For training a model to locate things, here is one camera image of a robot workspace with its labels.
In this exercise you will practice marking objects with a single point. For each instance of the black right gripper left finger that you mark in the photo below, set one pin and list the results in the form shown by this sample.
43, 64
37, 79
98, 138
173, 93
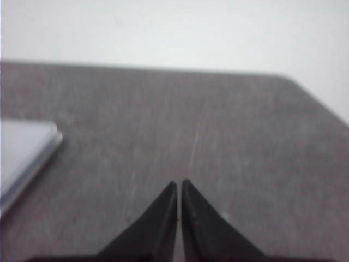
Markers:
150, 238

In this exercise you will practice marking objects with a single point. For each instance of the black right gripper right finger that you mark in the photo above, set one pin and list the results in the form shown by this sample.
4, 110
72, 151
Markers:
208, 237

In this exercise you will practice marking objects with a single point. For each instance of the silver digital kitchen scale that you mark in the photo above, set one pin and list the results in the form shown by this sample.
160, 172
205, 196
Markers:
25, 147

